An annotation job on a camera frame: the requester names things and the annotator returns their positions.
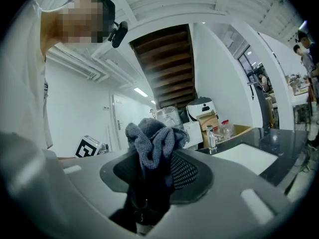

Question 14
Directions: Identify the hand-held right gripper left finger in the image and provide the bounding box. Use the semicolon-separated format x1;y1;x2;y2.
0;132;144;239

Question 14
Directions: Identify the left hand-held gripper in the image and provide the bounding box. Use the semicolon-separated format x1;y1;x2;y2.
74;135;110;159

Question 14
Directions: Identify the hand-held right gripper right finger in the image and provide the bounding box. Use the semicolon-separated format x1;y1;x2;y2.
149;148;294;239

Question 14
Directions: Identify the dark blue cloth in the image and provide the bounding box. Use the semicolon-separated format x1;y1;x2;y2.
125;118;190;191

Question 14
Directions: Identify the white sink basin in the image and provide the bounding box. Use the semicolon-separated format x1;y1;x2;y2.
211;143;279;176

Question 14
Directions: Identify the white door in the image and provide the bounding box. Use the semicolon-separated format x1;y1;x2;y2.
110;93;132;152

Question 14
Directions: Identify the chrome faucet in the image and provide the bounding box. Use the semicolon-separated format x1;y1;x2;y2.
205;124;221;151

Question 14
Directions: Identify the large cardboard box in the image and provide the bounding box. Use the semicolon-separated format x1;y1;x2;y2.
223;124;253;142

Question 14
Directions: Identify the small cardboard box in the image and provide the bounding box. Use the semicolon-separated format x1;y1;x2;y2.
196;110;220;135

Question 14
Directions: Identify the black marble vanity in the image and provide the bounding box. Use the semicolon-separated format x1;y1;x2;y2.
196;127;311;195

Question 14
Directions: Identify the ceiling light panel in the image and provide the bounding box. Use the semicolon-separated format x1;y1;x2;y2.
133;87;148;98

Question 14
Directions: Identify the clear plastic bag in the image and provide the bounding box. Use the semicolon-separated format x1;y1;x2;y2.
155;107;185;131

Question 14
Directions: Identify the white round appliance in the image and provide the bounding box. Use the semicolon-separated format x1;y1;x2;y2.
186;96;217;122

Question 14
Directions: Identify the person's light shirt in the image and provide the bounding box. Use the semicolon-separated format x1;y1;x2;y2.
0;0;54;150

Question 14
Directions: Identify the brown wooden staircase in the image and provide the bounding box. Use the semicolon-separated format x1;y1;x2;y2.
129;23;199;109

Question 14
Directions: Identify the white desk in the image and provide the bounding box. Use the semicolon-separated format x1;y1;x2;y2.
290;93;314;125

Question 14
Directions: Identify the person's head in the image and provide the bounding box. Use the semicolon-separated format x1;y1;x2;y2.
41;0;117;59

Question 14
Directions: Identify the black head-mounted camera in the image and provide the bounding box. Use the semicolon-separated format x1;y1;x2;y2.
108;20;129;49

